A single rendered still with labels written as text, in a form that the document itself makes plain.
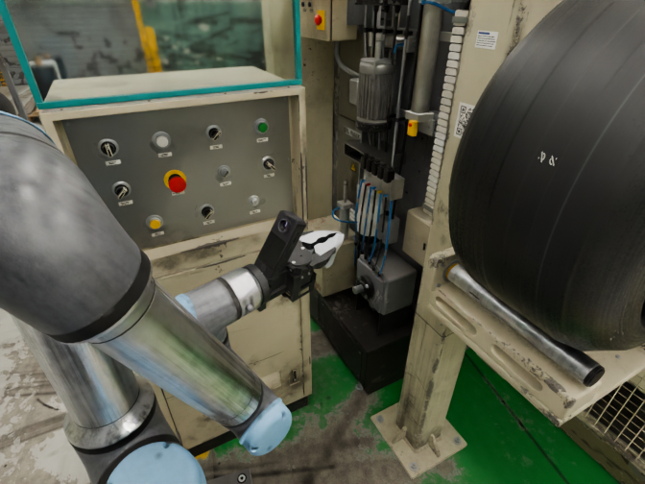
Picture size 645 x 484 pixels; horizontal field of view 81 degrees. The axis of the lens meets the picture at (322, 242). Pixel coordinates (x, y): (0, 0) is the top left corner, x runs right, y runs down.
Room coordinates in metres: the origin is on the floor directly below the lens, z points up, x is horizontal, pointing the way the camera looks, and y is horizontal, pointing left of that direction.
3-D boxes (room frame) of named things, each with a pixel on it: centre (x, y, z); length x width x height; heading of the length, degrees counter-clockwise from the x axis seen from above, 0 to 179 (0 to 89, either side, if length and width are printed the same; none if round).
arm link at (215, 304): (0.43, 0.19, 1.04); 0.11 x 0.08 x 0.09; 133
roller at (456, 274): (0.58, -0.39, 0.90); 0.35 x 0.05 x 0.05; 27
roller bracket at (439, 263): (0.80, -0.43, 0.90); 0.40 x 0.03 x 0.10; 117
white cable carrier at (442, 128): (0.92, -0.31, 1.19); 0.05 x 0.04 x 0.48; 117
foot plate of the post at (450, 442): (0.86, -0.38, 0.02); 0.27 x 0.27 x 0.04; 27
